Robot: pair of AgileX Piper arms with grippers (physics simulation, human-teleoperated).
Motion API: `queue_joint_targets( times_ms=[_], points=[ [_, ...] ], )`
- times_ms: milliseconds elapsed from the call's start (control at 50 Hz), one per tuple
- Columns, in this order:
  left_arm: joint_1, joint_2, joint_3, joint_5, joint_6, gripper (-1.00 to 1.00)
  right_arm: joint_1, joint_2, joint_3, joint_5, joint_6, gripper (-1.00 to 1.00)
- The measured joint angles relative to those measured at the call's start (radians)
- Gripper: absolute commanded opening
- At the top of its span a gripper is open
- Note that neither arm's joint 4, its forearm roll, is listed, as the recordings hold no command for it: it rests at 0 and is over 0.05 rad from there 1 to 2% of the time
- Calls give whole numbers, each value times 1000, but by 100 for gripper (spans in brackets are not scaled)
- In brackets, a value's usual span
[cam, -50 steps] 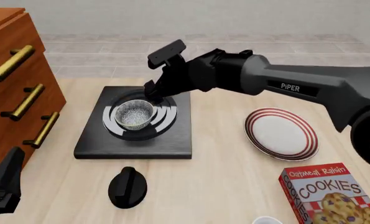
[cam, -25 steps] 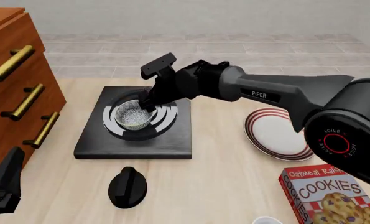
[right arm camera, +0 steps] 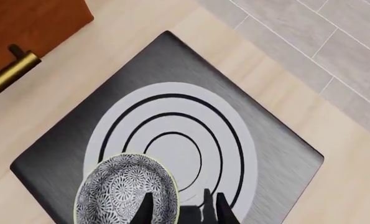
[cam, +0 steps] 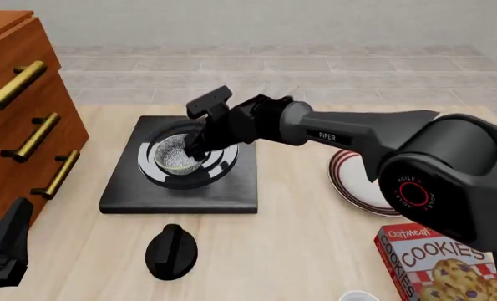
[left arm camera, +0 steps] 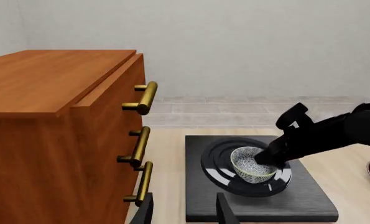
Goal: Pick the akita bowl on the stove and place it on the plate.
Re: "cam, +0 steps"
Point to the wooden cabinet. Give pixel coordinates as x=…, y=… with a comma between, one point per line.
x=6, y=31

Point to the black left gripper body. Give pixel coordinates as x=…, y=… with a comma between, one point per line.
x=1, y=266

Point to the oatmeal cookies box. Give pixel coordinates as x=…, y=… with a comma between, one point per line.
x=436, y=266

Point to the black patterned bowl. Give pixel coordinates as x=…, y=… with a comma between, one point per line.
x=177, y=180

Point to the middle-height wooden drawer front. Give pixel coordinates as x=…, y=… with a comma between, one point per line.
x=60, y=103

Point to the white mug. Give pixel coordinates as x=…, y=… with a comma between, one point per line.
x=361, y=296

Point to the low wooden drawer front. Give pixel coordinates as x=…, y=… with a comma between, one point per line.
x=70, y=138

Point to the white plate with red rings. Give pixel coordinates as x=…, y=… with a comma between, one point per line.
x=356, y=182

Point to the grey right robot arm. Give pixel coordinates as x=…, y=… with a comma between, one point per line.
x=398, y=138

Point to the flat black stove plate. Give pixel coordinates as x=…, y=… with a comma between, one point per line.
x=181, y=200

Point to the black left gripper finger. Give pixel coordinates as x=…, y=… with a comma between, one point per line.
x=12, y=225

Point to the tall wooden drawer front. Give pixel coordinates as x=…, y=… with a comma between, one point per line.
x=31, y=50

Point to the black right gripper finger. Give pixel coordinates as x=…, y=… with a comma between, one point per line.
x=196, y=150

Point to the round black stove knob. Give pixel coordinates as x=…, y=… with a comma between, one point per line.
x=170, y=254

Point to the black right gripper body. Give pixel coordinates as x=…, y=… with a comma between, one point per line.
x=219, y=131

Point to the flat plate on black stalk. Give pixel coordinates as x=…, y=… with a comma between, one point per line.
x=208, y=102

